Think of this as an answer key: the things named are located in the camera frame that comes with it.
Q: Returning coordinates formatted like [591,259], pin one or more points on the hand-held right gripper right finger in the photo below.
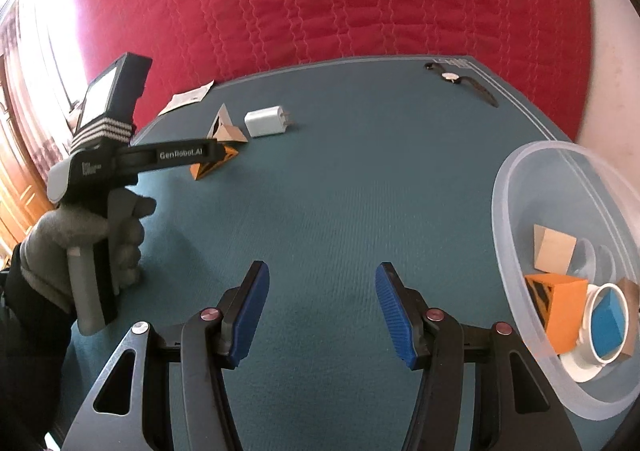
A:
[395,316]

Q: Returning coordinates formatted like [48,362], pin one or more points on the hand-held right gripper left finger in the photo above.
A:
[250,311]

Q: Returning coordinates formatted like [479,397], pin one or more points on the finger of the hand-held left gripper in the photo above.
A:
[214,152]

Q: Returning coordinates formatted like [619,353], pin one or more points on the orange striped wedge block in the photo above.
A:
[212,166]

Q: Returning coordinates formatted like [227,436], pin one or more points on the clear plastic bowl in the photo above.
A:
[515,241]

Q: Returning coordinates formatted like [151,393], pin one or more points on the orange black-striped block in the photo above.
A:
[565,311]

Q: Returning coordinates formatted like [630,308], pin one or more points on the pale wooden block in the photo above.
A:
[552,251]

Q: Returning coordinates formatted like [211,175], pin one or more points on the white cup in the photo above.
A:
[582,363]

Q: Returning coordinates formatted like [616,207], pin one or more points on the blue wooden block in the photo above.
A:
[607,323]

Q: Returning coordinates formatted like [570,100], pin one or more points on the person's left forearm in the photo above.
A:
[30,356]

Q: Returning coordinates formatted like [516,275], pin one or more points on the person's left hand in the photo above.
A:
[50,236]

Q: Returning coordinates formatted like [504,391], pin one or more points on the striped triangular block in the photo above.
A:
[230,131]

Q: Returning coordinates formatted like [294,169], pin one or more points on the white charger plug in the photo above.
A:
[262,122]

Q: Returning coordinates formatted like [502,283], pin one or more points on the white paper slip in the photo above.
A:
[187,98]

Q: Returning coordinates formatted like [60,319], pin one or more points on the wooden door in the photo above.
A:
[15,191]

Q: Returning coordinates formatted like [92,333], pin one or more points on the light curtain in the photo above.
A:
[50,31]

